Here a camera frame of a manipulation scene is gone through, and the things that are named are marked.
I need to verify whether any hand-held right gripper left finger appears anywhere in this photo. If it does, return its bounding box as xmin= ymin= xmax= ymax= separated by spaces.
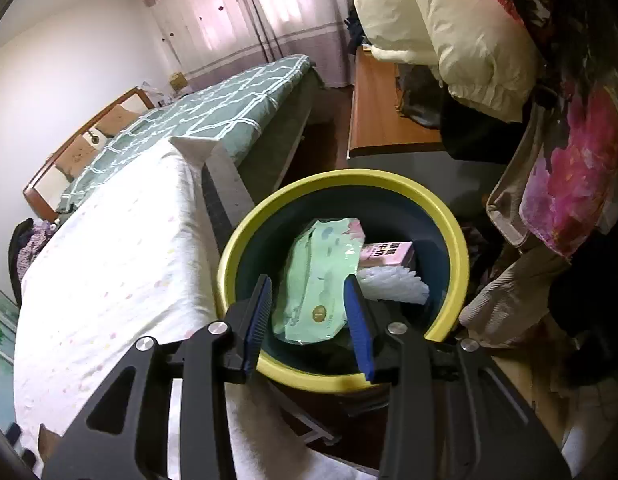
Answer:
xmin=41 ymin=274 xmax=274 ymax=480

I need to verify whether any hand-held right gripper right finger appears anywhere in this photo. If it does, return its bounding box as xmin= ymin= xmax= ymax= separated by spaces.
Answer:
xmin=343 ymin=275 xmax=572 ymax=480

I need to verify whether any white ribbed foam sheet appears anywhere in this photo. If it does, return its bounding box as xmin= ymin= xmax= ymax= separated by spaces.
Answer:
xmin=356 ymin=265 xmax=432 ymax=307

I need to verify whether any green wet wipes pack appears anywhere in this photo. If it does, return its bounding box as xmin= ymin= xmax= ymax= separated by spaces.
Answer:
xmin=271 ymin=217 xmax=366 ymax=346

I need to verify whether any pink carton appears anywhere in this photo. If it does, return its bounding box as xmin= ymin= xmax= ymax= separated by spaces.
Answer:
xmin=358 ymin=241 xmax=416 ymax=273

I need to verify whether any yellow rimmed dark trash bin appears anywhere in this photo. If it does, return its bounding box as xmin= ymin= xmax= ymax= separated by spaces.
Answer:
xmin=214 ymin=170 xmax=470 ymax=395

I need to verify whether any beige ribbed cloth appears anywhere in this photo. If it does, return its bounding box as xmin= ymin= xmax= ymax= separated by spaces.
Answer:
xmin=459 ymin=255 xmax=570 ymax=348

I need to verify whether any wooden desk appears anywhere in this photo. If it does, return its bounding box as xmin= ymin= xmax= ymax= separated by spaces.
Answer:
xmin=346 ymin=49 xmax=447 ymax=160

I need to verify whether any green checked quilt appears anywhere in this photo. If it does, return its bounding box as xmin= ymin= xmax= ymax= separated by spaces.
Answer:
xmin=54 ymin=54 xmax=314 ymax=213

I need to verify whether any brown patterned handbag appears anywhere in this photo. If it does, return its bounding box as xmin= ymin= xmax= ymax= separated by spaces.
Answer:
xmin=394 ymin=62 xmax=450 ymax=128

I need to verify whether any pile of clothes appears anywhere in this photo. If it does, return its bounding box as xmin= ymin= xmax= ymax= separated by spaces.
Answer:
xmin=9 ymin=217 xmax=60 ymax=306

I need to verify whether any brown pillow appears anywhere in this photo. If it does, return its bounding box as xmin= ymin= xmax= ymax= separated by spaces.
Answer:
xmin=96 ymin=105 xmax=140 ymax=137
xmin=56 ymin=135 xmax=97 ymax=178

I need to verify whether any wooden bed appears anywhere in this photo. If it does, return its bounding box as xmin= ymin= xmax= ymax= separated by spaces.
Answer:
xmin=23 ymin=54 xmax=326 ymax=221

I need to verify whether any pink floral garment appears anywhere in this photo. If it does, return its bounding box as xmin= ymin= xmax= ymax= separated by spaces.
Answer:
xmin=519 ymin=75 xmax=618 ymax=261

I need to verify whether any dark clothes pile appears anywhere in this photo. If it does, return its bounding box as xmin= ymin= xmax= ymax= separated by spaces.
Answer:
xmin=345 ymin=10 xmax=370 ymax=53

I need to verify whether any pink curtain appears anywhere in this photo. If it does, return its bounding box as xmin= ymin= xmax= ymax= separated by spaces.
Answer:
xmin=133 ymin=0 xmax=360 ymax=92

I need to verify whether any cream puffer jacket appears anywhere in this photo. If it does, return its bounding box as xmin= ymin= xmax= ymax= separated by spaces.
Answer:
xmin=351 ymin=0 xmax=547 ymax=123

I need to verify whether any black patterned garment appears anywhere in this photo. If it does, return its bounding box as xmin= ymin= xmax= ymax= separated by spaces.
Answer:
xmin=519 ymin=0 xmax=618 ymax=91

